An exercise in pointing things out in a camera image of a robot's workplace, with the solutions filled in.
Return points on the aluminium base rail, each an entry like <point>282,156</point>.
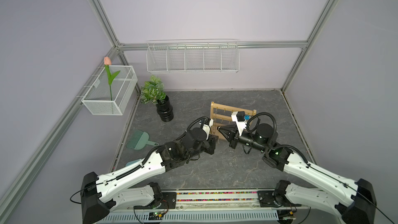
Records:
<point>217,196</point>

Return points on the white cable duct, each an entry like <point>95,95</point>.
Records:
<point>191,217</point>

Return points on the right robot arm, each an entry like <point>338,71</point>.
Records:
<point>352,201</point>

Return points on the teal dustpan brush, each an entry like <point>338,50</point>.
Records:
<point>140,140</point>

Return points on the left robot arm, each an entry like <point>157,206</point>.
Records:
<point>102,194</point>

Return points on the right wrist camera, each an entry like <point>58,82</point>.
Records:
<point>240,118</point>

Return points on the white mesh wall basket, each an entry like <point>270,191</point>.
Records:
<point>96,96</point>

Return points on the pink artificial tulip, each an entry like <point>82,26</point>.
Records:
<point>110,76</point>

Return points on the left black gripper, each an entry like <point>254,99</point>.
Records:
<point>211,142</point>

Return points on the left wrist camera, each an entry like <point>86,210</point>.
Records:
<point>206,125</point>

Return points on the green artificial potted plant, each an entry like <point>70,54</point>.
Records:
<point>153,91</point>

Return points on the wooden jewelry display stand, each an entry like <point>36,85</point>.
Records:
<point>221,115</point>

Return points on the white wire wall shelf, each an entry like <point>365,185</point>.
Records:
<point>193,56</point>

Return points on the black plant pot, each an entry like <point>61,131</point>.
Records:
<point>165,109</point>

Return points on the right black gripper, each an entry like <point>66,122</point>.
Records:
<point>233,131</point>

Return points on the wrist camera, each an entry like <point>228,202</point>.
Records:
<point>206,125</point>
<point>240,118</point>

